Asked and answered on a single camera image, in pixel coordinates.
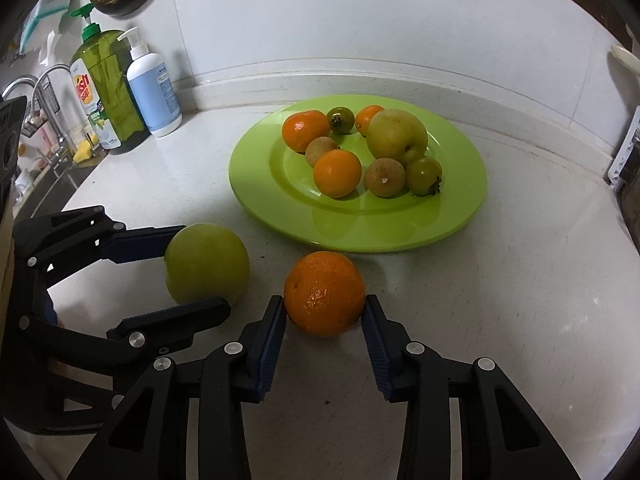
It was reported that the large green round fruit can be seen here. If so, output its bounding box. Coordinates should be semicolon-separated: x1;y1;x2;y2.
164;223;251;307

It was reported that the chrome faucet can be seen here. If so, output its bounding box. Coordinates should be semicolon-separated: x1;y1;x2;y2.
30;64;76;161
1;75;40;106

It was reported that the green dish soap bottle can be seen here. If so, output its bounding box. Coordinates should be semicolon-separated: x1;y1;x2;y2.
69;2;151;156

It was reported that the white blue pump bottle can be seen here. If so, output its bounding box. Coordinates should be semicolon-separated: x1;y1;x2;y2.
116;26;183;138

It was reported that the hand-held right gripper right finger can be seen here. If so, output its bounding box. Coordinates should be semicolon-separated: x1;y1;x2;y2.
362;295;583;480

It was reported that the hanging cloth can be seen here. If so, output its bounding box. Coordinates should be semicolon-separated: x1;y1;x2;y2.
20;0;76;53

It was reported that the small orange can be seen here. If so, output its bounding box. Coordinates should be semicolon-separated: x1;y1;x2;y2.
355;105;386;137

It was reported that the white pot rack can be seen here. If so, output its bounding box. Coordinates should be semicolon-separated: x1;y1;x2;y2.
607;107;640;191

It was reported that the kitchen sink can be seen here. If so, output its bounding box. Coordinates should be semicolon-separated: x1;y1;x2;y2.
12;157;108;221

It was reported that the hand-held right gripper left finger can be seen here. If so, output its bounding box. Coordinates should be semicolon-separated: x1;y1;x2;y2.
67;295;287;480

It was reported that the yellow sponge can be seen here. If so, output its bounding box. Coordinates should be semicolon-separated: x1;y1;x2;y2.
72;132;101;163

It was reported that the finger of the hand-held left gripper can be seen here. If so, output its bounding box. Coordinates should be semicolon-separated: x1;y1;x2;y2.
12;205;188;290
17;297;232;368

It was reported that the small green tomato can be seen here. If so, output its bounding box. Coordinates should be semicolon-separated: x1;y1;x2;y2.
327;106;356;135

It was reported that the large yellow-green round fruit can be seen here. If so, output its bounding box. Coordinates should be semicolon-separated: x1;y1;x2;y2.
366;108;429;165

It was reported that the smooth oval orange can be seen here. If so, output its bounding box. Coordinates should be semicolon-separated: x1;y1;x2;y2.
313;149;363;199

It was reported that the dimpled orange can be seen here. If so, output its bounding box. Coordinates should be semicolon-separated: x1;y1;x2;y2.
283;251;367;338

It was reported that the green plate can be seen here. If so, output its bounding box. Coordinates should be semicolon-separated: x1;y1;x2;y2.
229;95;488;254

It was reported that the small brown round fruit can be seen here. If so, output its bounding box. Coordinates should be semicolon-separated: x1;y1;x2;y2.
305;136;342;168
364;157;407;199

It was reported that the ribbed orange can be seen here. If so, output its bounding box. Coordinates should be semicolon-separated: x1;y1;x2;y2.
281;110;326;154

